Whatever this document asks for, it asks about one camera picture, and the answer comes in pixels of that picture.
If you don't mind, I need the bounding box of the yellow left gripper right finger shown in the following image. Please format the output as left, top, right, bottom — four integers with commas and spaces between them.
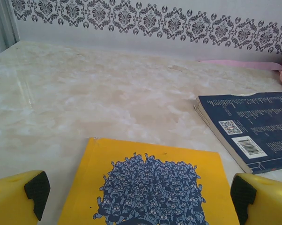
230, 172, 282, 225

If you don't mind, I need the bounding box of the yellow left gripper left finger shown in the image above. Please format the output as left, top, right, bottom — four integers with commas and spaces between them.
0, 170, 51, 225

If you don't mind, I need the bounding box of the dark blue book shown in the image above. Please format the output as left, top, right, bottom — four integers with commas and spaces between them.
193, 91, 282, 175

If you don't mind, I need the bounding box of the yellow book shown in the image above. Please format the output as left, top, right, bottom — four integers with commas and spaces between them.
57, 137, 240, 225

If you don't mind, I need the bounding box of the aluminium frame post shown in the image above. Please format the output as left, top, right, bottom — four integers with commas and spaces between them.
0, 0, 20, 58

